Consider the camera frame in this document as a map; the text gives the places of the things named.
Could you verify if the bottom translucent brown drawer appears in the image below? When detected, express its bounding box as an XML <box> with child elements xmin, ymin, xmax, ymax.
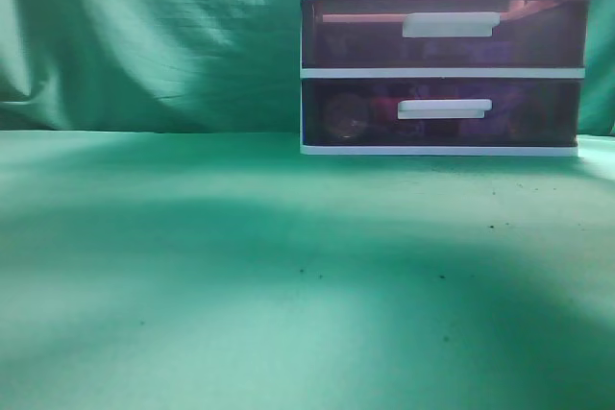
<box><xmin>301</xmin><ymin>78</ymin><xmax>580</xmax><ymax>148</ymax></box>

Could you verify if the translucent brown drawer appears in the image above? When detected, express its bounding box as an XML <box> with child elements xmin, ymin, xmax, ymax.
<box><xmin>301</xmin><ymin>0</ymin><xmax>589</xmax><ymax>68</ymax></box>
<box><xmin>301</xmin><ymin>78</ymin><xmax>580</xmax><ymax>148</ymax></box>

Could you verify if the middle translucent brown drawer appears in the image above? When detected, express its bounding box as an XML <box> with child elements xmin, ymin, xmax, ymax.
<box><xmin>301</xmin><ymin>0</ymin><xmax>589</xmax><ymax>68</ymax></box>

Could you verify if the green table cover cloth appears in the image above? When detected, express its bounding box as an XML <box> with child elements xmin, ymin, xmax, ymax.
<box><xmin>1</xmin><ymin>132</ymin><xmax>614</xmax><ymax>409</ymax></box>

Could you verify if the green backdrop cloth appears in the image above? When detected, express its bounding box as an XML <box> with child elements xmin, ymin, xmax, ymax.
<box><xmin>0</xmin><ymin>0</ymin><xmax>615</xmax><ymax>137</ymax></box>

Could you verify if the white plastic drawer cabinet frame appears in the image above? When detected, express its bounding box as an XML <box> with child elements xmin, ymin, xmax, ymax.
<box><xmin>300</xmin><ymin>0</ymin><xmax>590</xmax><ymax>157</ymax></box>

